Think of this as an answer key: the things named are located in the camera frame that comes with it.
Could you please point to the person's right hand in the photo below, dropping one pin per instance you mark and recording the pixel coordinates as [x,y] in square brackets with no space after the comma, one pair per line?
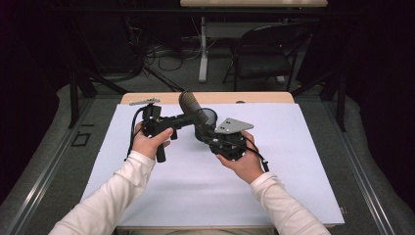
[246,166]

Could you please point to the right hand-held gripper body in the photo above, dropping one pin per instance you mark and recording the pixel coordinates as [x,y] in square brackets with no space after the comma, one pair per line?
[232,125]

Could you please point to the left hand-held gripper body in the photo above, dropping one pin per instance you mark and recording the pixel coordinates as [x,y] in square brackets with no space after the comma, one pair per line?
[163,121]

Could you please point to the black metal stand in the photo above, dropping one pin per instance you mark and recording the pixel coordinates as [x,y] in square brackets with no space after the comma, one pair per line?
[73,98]
[341,104]

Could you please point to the black mesh cup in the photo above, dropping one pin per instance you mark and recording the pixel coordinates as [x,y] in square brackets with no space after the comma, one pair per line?
[212,119]

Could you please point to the white table mat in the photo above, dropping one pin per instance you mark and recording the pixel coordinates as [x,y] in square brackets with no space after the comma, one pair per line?
[195,189]

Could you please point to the black folding chair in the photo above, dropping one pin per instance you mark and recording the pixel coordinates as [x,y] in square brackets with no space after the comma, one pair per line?
[264,65]

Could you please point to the person's left hand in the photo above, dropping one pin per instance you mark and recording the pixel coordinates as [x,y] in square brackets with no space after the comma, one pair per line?
[147,145]

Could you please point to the aluminium floor rail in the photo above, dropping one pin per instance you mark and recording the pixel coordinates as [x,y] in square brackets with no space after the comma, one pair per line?
[49,168]
[360,169]

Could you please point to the black slotted spatula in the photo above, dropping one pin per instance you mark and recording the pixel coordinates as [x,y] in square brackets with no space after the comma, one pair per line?
[189,104]

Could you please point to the white-legged wooden desk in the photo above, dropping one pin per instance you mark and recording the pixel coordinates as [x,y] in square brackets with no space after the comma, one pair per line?
[203,49]

